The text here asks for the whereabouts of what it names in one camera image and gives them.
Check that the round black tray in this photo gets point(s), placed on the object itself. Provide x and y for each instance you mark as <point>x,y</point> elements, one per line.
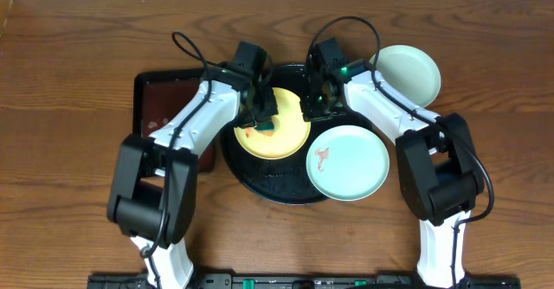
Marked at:
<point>282,180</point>

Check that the green yellow sponge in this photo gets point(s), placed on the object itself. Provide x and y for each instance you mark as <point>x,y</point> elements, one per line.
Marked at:
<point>265,125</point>

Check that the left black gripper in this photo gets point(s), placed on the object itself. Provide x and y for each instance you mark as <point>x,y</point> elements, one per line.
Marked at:
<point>260,112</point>

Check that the dark red rectangular tray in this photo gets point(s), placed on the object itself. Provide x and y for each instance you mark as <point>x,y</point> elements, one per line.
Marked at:
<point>159,96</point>

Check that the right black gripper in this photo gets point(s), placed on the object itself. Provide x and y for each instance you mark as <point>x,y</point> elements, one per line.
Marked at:
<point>310,113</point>

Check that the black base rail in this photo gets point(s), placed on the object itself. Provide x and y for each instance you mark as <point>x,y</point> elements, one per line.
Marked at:
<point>228,281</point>

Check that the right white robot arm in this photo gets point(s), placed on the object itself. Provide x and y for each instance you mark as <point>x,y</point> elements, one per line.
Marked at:
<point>439,173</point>

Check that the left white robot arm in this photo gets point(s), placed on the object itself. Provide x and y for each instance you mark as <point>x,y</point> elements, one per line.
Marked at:
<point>153,194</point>

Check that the light blue plate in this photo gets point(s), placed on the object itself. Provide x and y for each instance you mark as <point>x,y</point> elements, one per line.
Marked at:
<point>347,163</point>
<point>410,71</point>

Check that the yellow plate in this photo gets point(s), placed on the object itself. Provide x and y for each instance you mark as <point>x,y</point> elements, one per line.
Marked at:
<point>289,134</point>

